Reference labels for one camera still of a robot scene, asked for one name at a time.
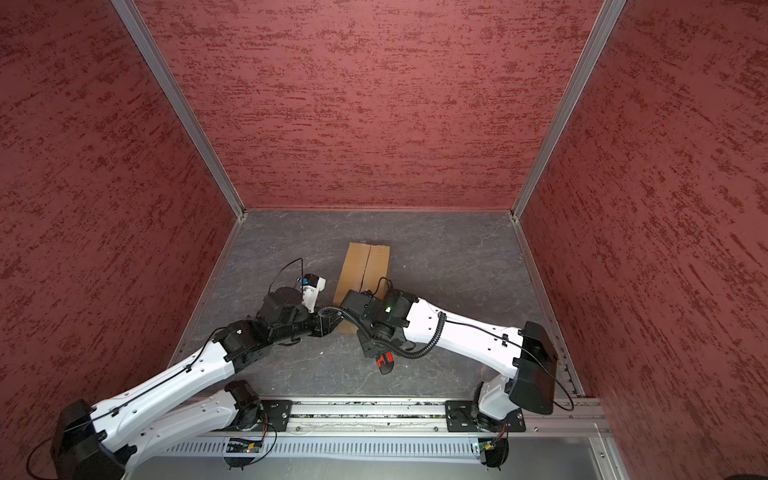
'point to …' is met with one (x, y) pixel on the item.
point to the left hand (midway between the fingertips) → (341, 321)
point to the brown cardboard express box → (365, 269)
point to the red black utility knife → (385, 362)
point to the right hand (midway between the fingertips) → (378, 353)
